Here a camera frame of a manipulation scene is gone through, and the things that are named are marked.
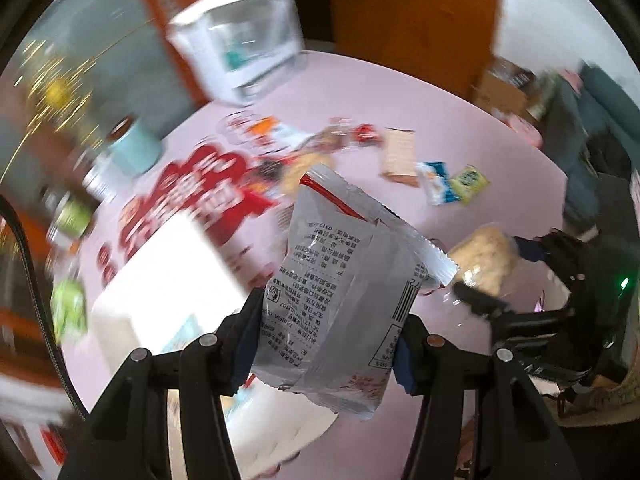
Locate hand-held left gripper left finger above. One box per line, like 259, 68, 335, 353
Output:
57, 287, 266, 480

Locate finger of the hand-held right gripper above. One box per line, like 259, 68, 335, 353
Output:
452, 281, 508, 317
511, 234, 552, 265

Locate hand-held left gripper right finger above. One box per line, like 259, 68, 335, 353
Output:
392, 312, 583, 480

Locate clear bag of yellow puffs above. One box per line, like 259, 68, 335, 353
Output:
446, 225, 518, 298

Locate silver snack packet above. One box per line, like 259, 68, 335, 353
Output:
248, 164, 460, 423

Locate clear red snack packet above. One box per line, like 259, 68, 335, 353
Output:
252, 152, 333, 198

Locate white storage bin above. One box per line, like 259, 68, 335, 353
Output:
167, 0, 306, 106

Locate pink printed tablecloth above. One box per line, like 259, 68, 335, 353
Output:
50, 50, 571, 480

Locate green yellow snack packet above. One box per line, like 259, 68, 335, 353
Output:
449, 164, 490, 206

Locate woven basket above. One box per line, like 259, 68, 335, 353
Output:
556, 370, 640, 429

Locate blue white snack packet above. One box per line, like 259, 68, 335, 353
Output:
416, 161, 458, 206

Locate white box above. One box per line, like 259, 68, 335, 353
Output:
92, 215, 341, 480

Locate pink container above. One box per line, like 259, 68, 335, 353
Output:
505, 112, 543, 147

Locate dark sofa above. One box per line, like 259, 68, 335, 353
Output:
542, 62, 640, 231

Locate brown biscuit packet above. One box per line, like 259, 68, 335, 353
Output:
380, 127, 421, 188

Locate cardboard box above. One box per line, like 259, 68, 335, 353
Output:
472, 57, 538, 121

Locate clear packet of nuts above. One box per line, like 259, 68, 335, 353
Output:
295, 119, 385, 161

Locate orange white snack packet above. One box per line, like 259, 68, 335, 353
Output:
240, 116, 308, 153

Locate teal cup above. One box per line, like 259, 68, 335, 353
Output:
107, 119, 162, 176

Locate brown wooden cabinet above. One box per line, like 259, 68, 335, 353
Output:
322, 0, 503, 97

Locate black cable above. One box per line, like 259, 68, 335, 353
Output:
0, 195, 87, 422

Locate gold string lights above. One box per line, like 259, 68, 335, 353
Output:
10, 40, 126, 128

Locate orange wooden frame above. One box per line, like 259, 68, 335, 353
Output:
132, 0, 211, 108

